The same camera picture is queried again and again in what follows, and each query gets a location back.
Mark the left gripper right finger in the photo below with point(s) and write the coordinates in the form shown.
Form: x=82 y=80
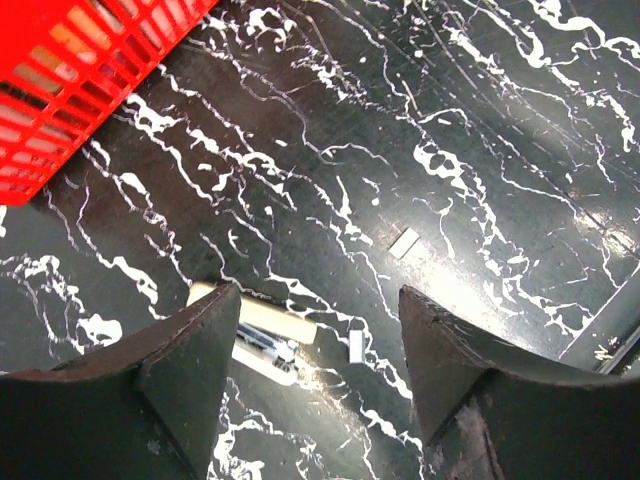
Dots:
x=488 y=409

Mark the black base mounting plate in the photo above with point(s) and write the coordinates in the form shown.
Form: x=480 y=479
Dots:
x=611 y=333

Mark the small staple strip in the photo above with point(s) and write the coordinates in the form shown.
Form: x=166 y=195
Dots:
x=404 y=243

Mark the red plastic shopping basket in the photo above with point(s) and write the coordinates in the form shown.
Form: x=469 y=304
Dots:
x=65 y=67

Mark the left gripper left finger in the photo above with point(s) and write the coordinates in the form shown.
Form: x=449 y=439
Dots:
x=145 y=407

